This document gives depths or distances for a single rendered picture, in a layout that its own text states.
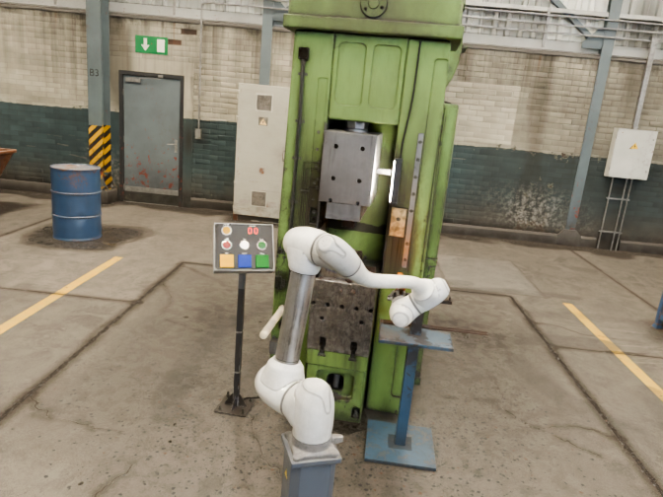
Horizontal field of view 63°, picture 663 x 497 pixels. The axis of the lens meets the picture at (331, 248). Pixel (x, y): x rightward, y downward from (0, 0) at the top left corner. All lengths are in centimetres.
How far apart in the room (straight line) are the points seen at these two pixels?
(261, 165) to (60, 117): 358
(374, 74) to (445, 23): 46
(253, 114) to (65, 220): 307
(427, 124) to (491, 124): 603
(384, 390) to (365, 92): 185
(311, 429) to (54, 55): 886
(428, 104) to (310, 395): 180
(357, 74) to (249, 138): 542
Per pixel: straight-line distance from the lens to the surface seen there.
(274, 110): 843
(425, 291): 236
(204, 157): 938
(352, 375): 340
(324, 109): 325
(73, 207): 730
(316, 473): 226
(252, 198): 861
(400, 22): 318
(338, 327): 327
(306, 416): 213
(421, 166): 322
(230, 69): 924
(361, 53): 324
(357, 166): 309
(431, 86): 321
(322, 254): 198
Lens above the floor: 191
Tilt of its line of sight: 15 degrees down
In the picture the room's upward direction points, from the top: 5 degrees clockwise
